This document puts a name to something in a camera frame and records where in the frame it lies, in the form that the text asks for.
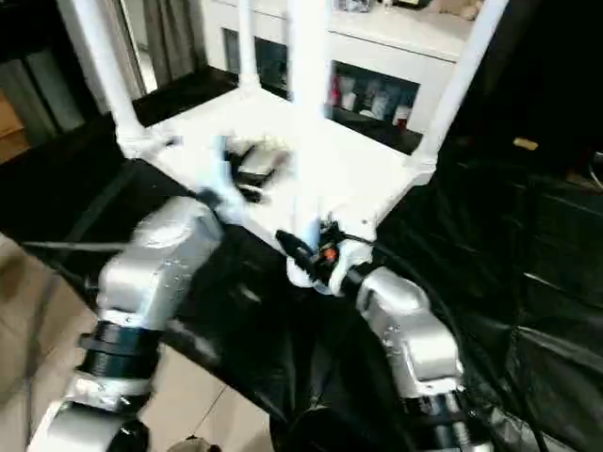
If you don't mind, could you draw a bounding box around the grey door frame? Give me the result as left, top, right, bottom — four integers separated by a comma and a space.
109, 0, 160, 99

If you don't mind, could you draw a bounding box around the white plastic table top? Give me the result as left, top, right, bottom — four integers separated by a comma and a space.
114, 86, 440, 289

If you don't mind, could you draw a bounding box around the white glass-door cabinet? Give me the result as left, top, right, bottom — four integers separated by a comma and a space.
204, 0, 473, 132

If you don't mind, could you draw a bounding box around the grey curtain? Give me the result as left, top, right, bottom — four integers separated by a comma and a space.
139, 0, 209, 89

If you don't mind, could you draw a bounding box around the black shelf unit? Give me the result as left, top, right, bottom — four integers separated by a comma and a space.
0, 26, 104, 148

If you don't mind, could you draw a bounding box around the white plastic table leg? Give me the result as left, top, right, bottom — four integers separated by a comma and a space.
403, 0, 513, 174
53, 0, 143, 143
236, 0, 261, 96
285, 0, 332, 246

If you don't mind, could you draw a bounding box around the black cabinet gold label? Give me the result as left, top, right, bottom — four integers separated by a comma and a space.
450, 0, 603, 167

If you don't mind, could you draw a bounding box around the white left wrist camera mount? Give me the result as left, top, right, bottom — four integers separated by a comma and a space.
196, 133, 252, 228

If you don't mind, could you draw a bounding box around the black mat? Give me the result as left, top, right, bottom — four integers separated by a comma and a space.
0, 65, 603, 452

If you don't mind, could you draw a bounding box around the beige object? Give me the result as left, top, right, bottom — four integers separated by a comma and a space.
432, 0, 478, 21

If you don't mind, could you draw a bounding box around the brown cardboard box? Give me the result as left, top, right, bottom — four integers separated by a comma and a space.
0, 88, 28, 162

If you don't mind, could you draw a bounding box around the dark grey bundle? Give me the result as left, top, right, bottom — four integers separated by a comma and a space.
331, 0, 377, 14

